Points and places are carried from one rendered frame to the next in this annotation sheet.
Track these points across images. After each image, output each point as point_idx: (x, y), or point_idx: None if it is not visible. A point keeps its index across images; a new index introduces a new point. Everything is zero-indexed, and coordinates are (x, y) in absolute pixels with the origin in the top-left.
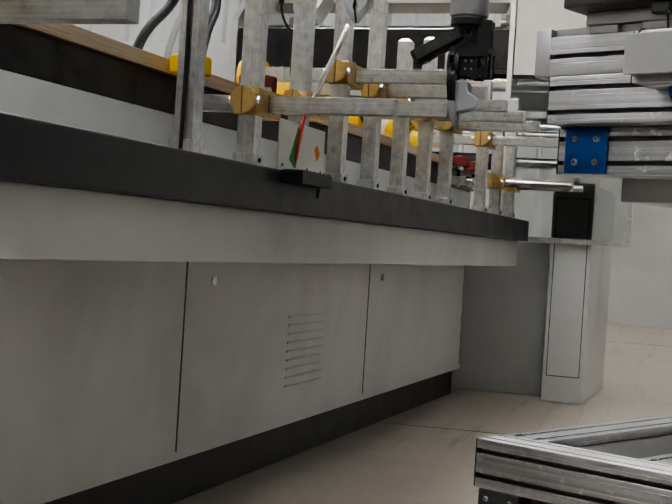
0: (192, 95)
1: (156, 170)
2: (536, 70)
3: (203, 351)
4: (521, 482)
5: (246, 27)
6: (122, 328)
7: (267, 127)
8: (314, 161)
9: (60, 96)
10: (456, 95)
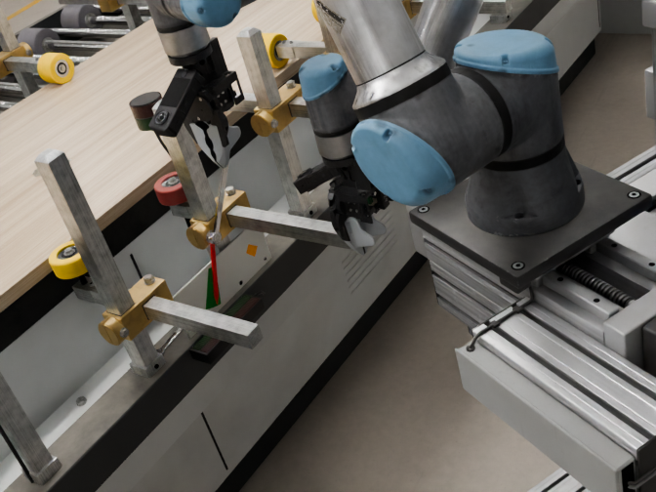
0: (16, 442)
1: None
2: (415, 245)
3: (229, 382)
4: None
5: (85, 262)
6: None
7: (238, 139)
8: (251, 261)
9: None
10: (350, 233)
